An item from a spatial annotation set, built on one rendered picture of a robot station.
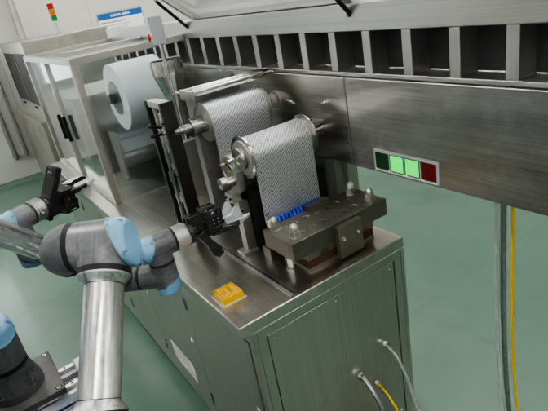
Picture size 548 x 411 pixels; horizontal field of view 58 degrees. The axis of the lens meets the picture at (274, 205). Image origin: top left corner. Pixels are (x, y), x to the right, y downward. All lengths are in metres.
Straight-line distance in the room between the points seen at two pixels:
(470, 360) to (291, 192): 1.32
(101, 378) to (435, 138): 1.02
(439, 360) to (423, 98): 1.49
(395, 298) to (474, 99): 0.79
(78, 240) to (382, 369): 1.21
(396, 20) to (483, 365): 1.68
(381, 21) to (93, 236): 0.94
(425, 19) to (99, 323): 1.05
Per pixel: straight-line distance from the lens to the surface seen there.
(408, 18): 1.43
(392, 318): 1.86
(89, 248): 1.14
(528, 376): 2.57
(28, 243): 1.58
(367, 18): 1.53
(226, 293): 1.54
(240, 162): 1.61
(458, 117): 1.38
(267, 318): 1.46
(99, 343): 1.10
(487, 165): 1.37
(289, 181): 1.68
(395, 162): 1.56
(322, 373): 1.73
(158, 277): 1.51
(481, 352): 2.65
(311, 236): 1.53
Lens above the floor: 1.75
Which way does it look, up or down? 24 degrees down
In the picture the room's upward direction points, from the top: 11 degrees counter-clockwise
